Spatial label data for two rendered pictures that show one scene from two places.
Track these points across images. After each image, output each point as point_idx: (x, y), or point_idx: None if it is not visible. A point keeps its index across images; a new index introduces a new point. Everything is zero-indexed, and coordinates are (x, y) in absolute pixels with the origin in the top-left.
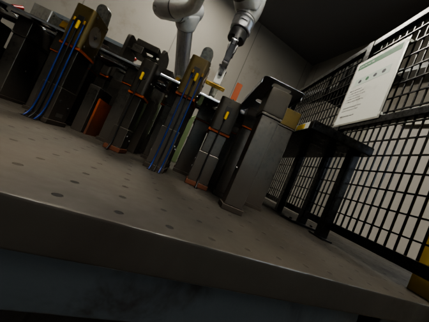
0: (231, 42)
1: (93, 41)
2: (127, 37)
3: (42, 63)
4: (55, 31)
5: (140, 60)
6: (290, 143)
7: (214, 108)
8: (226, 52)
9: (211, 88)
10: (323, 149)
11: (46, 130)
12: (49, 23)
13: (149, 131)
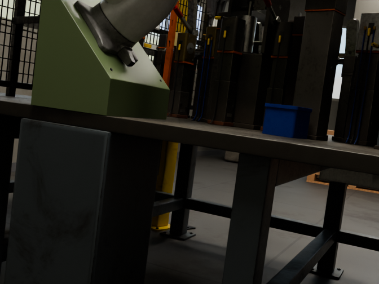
0: (226, 2)
1: None
2: (289, 6)
3: (340, 89)
4: (341, 58)
5: (260, 10)
6: (148, 50)
7: (201, 52)
8: (224, 10)
9: (196, 21)
10: (153, 54)
11: None
12: (340, 63)
13: (119, 68)
